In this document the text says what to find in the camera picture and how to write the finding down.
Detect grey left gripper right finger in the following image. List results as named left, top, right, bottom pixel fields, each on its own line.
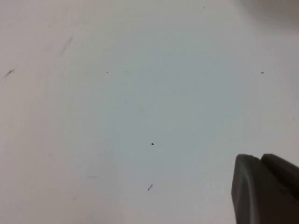
left=260, top=153, right=299, bottom=224

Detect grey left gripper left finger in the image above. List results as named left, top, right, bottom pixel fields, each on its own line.
left=231, top=153, right=277, bottom=224

